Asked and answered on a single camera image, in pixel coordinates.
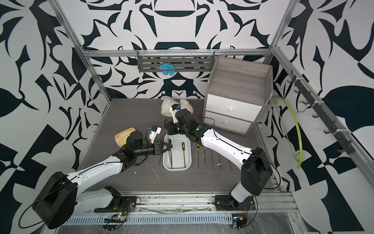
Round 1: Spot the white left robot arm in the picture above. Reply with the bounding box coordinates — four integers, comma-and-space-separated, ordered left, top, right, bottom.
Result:
32, 131, 172, 229

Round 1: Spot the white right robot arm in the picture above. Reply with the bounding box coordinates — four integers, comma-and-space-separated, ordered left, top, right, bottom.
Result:
166, 107, 273, 210

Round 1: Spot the white plastic storage box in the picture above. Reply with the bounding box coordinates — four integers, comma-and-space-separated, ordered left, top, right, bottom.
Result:
163, 134, 192, 172

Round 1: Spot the yellow sponge block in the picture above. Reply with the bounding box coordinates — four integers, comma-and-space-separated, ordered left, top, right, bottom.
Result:
115, 127, 136, 147

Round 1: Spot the white plush toy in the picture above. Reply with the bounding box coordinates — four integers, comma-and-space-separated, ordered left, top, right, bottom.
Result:
161, 97, 194, 118

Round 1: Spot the teal crumpled cloth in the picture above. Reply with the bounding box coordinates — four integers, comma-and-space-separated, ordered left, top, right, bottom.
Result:
159, 63, 175, 76

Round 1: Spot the grey wooden drawer cabinet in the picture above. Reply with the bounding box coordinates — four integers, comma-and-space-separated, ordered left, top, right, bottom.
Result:
203, 57, 273, 135

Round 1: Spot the green hoop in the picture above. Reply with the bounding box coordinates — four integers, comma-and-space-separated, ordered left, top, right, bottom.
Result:
273, 96, 303, 169

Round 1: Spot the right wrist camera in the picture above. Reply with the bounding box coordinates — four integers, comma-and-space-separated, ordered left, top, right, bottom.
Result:
169, 104, 181, 123

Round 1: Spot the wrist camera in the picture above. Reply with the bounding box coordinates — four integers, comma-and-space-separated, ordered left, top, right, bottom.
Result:
146, 125, 162, 144
169, 104, 181, 123

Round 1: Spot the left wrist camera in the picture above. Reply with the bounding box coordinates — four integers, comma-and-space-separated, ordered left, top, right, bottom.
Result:
146, 125, 162, 144

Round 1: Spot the grey slotted wall shelf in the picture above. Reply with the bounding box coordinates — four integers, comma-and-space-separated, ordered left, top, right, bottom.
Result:
137, 54, 215, 72

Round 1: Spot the white perforated cable duct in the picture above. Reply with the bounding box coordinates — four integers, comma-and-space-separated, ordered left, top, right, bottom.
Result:
63, 213, 233, 226

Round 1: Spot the grey wall hook rail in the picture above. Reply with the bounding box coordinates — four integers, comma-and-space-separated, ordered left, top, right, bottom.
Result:
289, 70, 356, 155

